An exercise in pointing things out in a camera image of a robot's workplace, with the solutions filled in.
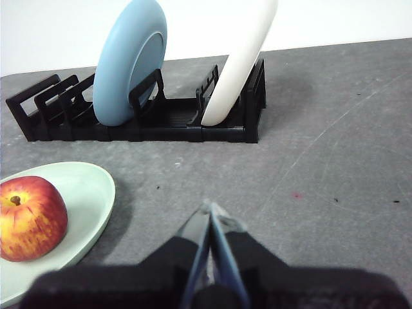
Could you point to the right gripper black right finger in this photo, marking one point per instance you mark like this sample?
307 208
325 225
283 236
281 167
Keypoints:
305 289

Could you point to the blue plate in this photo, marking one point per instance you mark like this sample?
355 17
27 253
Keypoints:
119 80

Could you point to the green plate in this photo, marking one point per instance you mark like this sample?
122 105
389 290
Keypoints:
87 193

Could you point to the cream plate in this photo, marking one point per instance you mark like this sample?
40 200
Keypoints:
241 71

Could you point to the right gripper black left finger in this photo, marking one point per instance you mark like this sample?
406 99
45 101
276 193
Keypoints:
128 286

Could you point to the red yellow apple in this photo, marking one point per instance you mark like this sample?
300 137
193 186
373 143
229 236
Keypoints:
32 219

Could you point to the black plate rack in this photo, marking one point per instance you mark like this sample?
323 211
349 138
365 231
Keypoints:
167 128

